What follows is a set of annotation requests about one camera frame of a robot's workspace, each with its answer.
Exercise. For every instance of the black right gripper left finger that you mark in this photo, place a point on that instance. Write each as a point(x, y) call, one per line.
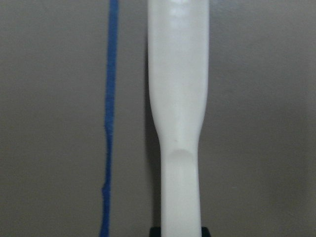
point(155, 232)

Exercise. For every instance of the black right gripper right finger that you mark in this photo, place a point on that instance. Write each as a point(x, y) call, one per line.
point(205, 232)

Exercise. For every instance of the white hand brush dark bristles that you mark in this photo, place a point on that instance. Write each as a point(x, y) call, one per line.
point(178, 48)

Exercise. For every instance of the blue tape strip lengthwise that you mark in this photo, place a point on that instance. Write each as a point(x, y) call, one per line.
point(109, 116)

